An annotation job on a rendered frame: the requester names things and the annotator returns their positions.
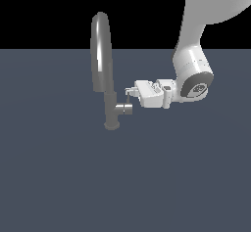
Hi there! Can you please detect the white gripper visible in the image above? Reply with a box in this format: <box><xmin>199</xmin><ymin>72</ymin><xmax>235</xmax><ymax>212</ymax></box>
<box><xmin>125</xmin><ymin>79</ymin><xmax>165</xmax><ymax>109</ymax></box>

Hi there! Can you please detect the grey faucet handle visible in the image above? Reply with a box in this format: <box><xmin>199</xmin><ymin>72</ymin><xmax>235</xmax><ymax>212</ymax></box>
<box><xmin>123</xmin><ymin>90</ymin><xmax>134</xmax><ymax>116</ymax></box>

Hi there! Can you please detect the grey arched faucet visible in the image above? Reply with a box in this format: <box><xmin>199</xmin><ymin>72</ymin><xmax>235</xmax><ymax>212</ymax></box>
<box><xmin>89</xmin><ymin>12</ymin><xmax>126</xmax><ymax>131</ymax></box>

